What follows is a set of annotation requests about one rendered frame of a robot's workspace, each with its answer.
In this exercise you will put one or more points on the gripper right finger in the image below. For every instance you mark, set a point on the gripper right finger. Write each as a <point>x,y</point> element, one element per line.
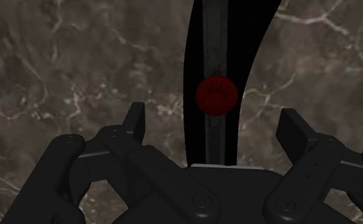
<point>312,173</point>

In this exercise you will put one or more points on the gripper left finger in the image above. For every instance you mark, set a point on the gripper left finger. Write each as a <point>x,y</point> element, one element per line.
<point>156,173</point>

